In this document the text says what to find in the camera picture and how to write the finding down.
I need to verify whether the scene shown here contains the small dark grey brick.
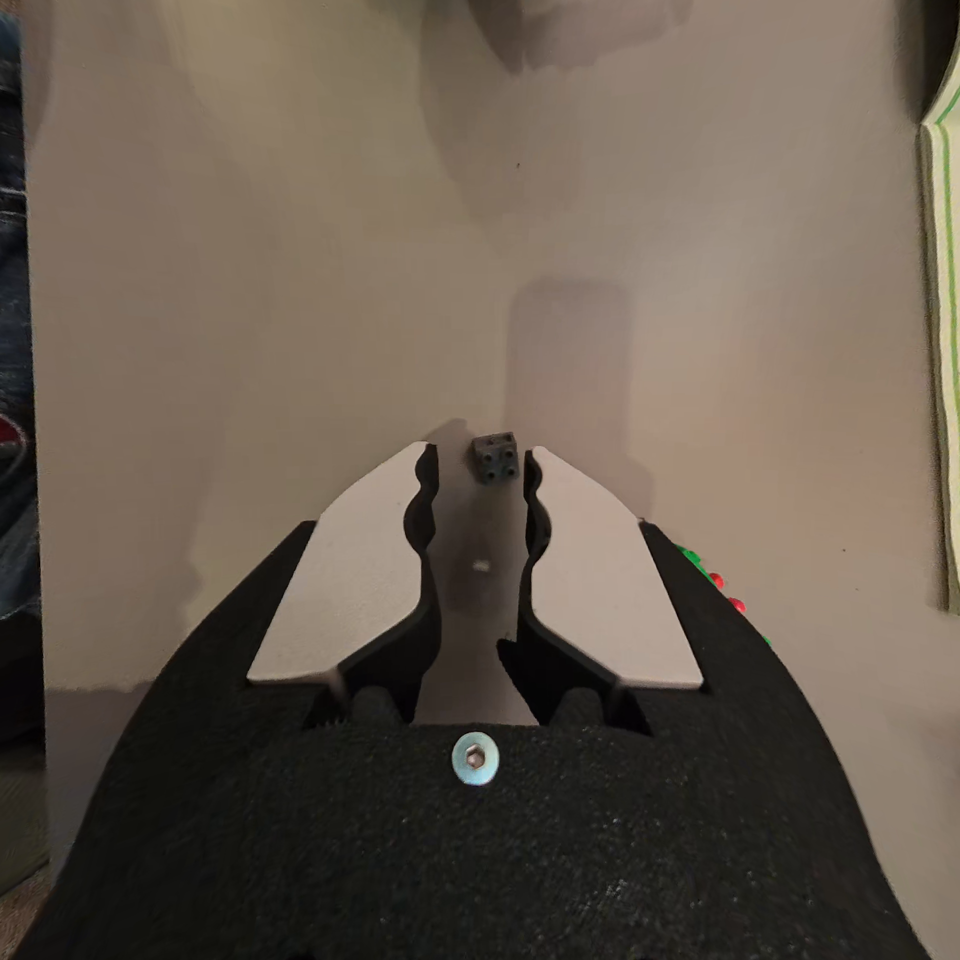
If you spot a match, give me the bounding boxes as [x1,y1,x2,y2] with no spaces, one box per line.
[471,430,522,486]

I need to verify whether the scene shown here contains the brick instruction booklet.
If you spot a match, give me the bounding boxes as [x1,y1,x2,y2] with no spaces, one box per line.
[918,71,960,612]

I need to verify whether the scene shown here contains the colourful brick model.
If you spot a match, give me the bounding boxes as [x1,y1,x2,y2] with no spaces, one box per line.
[673,543,774,649]

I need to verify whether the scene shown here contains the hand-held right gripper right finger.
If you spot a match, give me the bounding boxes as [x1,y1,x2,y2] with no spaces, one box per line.
[495,446,707,726]

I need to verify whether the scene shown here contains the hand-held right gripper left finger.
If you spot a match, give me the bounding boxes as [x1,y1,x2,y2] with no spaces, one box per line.
[246,441,445,726]

